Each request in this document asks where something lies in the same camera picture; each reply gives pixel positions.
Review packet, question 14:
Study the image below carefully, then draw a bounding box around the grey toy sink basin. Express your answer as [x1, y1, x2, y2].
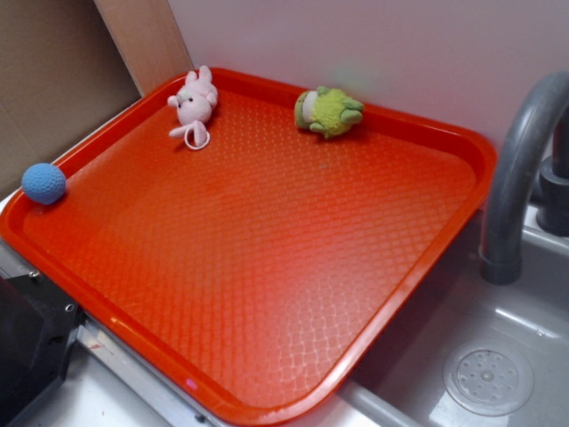
[340, 220, 568, 426]

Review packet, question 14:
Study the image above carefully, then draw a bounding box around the light wooden board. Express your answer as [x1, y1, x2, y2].
[94, 0, 194, 96]

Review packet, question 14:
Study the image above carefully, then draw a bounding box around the pink plush bunny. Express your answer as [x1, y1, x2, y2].
[167, 66, 219, 151]

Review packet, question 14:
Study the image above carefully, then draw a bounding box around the brown cardboard panel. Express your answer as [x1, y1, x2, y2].
[1, 1, 140, 197]

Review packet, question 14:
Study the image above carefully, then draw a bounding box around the blue textured ball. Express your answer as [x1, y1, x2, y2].
[21, 163, 67, 205]

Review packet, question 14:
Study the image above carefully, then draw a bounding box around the round sink drain strainer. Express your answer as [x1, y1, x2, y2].
[442, 340, 534, 417]

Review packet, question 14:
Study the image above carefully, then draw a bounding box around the grey curved faucet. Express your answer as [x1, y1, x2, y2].
[479, 71, 568, 285]

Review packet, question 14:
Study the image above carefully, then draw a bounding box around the black box with screws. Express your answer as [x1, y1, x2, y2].
[1, 275, 83, 426]

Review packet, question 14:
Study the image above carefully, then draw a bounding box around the green plush frog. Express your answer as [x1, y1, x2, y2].
[294, 85, 365, 140]

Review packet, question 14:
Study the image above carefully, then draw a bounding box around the orange plastic tray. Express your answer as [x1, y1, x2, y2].
[1, 69, 496, 426]

